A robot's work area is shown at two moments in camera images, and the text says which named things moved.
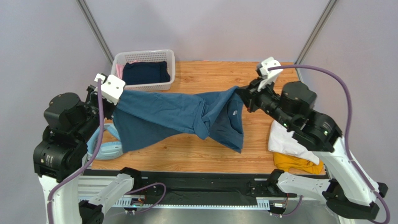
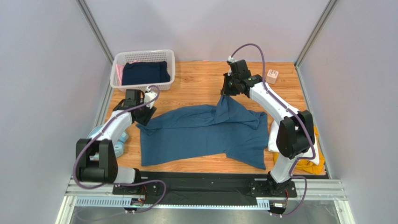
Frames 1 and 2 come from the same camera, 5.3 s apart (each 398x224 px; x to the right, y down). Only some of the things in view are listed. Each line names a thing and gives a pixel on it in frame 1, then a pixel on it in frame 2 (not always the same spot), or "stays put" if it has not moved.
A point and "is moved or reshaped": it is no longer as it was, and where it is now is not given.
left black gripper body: x=92 y=104 → x=145 y=114
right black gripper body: x=249 y=99 → x=227 y=87
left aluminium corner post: x=95 y=30 stays put
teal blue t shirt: x=215 y=113 is moved or reshaped
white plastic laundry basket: x=145 y=70 stays put
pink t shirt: x=119 y=70 stays put
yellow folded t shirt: x=285 y=161 stays put
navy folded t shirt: x=145 y=72 stays put
